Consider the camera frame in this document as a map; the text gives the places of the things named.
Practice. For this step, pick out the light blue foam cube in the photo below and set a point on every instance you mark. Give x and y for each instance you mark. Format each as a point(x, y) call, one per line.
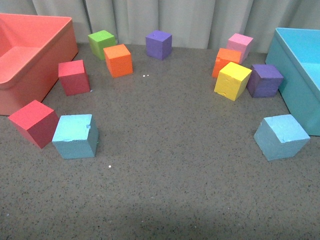
point(76, 136)
point(280, 137)

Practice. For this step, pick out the yellow foam cube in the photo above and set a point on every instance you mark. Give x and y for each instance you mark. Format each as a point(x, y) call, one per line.
point(232, 80)

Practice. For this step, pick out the purple foam cube back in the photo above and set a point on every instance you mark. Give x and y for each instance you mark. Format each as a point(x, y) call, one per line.
point(158, 44)

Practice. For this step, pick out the red foam cube back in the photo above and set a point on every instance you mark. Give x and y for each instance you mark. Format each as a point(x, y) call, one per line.
point(73, 77)

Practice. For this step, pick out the orange foam cube right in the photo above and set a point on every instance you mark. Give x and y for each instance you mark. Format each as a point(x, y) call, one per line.
point(225, 56)

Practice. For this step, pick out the orange foam cube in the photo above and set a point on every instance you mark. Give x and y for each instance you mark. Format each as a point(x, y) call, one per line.
point(225, 56)
point(118, 60)

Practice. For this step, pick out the purple foam cube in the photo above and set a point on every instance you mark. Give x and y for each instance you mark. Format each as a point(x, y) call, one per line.
point(264, 81)
point(158, 44)

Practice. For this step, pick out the green foam cube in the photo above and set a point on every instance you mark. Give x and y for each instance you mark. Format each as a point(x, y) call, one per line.
point(100, 40)

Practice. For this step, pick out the light blue plastic bin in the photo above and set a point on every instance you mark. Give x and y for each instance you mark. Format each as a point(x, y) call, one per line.
point(295, 53)

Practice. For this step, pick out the red foam cube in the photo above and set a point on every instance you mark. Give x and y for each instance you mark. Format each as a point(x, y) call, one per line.
point(73, 77)
point(36, 122)

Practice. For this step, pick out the pink foam cube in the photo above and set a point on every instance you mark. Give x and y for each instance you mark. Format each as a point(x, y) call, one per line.
point(241, 43)

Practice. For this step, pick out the orange foam cube left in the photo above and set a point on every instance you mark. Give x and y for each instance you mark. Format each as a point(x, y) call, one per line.
point(118, 60)

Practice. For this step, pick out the red foam cube front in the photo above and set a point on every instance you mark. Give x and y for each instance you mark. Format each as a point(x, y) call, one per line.
point(36, 122)

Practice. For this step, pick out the purple foam cube right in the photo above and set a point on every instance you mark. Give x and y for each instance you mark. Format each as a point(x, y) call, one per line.
point(264, 81)

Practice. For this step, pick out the grey white curtain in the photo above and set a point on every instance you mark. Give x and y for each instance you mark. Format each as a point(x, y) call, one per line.
point(202, 24)

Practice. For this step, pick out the salmon red plastic bin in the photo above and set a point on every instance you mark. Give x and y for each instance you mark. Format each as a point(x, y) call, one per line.
point(31, 47)

